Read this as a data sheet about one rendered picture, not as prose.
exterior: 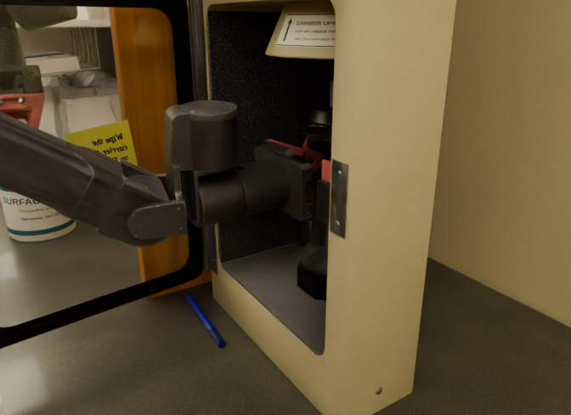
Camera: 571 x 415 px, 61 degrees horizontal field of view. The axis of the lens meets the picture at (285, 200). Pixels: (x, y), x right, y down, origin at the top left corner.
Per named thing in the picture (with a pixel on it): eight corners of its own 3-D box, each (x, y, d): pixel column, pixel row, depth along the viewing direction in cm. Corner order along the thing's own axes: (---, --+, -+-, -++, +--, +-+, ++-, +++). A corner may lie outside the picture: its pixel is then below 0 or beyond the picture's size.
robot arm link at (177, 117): (121, 206, 53) (129, 243, 46) (106, 102, 48) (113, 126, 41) (226, 191, 57) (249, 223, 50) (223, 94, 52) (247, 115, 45)
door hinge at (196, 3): (211, 267, 75) (194, -9, 61) (217, 274, 72) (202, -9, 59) (201, 270, 74) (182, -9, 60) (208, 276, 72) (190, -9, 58)
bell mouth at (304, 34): (353, 48, 66) (354, 5, 64) (460, 55, 52) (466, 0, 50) (237, 53, 57) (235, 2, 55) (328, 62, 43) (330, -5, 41)
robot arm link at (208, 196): (175, 217, 53) (195, 239, 49) (170, 158, 50) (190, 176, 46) (231, 203, 57) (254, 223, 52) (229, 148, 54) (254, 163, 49)
